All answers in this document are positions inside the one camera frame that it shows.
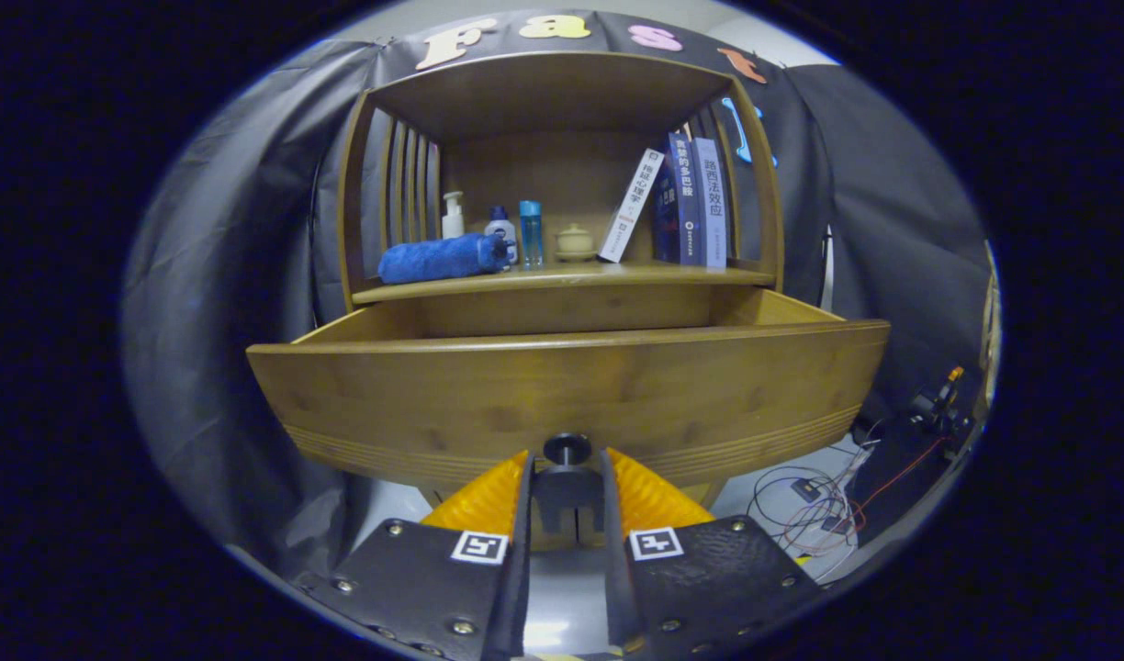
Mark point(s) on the wooden countertop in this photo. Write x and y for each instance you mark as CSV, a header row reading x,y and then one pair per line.
x,y
617,273

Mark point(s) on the dark blue book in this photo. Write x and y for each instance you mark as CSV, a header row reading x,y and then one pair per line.
x,y
681,202

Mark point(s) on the white pump bottle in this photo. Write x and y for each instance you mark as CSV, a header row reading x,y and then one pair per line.
x,y
453,220

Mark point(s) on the white book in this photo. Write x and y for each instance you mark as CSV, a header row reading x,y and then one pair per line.
x,y
631,207

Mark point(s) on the pale blue book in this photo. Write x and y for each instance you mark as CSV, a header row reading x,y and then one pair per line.
x,y
712,202

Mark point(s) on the white bottle with blue cap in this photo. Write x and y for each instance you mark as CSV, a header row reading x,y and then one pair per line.
x,y
500,228

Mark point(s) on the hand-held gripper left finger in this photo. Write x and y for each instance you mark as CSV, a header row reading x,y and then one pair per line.
x,y
522,560

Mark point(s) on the wooden drawer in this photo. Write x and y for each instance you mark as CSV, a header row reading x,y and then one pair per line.
x,y
571,386

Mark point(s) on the blue rolled towel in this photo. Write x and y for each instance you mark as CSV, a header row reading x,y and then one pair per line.
x,y
438,260

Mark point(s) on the beige lidded cup with saucer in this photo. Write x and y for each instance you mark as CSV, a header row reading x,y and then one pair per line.
x,y
575,243

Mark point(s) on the wooden cabinet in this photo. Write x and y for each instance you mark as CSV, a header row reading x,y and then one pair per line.
x,y
544,96

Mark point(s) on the clear blue bottle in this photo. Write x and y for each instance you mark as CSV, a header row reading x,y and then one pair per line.
x,y
531,234

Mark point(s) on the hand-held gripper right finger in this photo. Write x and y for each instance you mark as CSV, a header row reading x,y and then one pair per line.
x,y
614,560

